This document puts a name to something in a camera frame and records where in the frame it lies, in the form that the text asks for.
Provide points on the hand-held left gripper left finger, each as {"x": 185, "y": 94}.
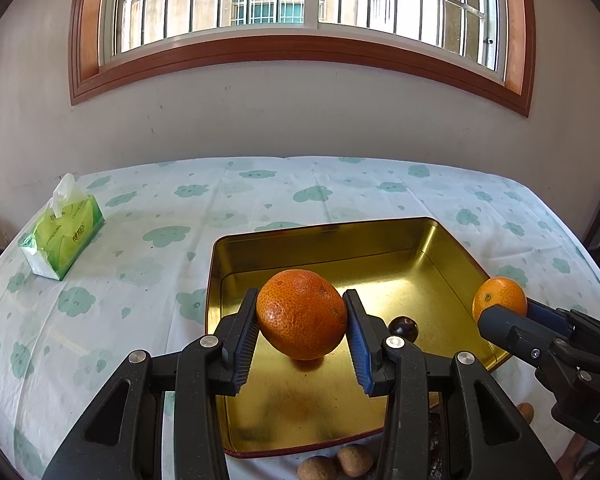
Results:
{"x": 247, "y": 342}

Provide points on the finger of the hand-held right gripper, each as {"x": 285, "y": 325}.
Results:
{"x": 547, "y": 315}
{"x": 505, "y": 327}

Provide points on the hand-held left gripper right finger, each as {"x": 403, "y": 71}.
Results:
{"x": 360, "y": 352}

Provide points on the small orange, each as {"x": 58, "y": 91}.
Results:
{"x": 500, "y": 295}

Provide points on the large deep orange tangerine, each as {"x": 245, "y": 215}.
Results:
{"x": 300, "y": 312}

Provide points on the gold metal tin tray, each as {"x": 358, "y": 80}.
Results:
{"x": 430, "y": 270}

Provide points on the brown kiwi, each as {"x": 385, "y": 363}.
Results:
{"x": 355, "y": 460}
{"x": 527, "y": 411}
{"x": 317, "y": 470}

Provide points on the person's bare leg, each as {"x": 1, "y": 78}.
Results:
{"x": 575, "y": 452}

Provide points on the green tissue pack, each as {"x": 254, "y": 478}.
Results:
{"x": 62, "y": 240}

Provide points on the wooden framed barred window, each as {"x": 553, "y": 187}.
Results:
{"x": 300, "y": 5}

